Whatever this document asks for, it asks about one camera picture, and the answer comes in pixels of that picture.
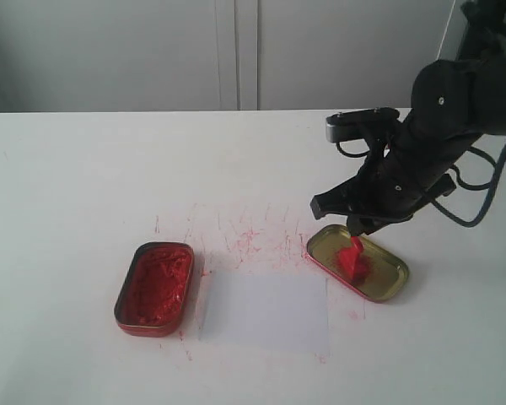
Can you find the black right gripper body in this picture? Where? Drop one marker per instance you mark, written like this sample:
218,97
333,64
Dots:
395,185

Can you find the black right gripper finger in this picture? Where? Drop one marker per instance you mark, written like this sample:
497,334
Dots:
343,200
366,225

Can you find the red plastic stamp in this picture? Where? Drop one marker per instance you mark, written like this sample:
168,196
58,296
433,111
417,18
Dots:
349,258

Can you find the red ink pad tin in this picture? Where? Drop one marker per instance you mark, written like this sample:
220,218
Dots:
152,300

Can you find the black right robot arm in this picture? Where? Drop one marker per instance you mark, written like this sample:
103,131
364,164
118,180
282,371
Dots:
463,101

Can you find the gold tin lid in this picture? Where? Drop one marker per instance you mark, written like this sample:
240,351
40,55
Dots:
382,273

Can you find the white paper sheet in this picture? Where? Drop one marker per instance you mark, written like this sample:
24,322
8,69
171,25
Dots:
275,311

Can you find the white cabinet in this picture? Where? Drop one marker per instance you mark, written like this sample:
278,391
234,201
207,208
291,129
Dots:
219,55

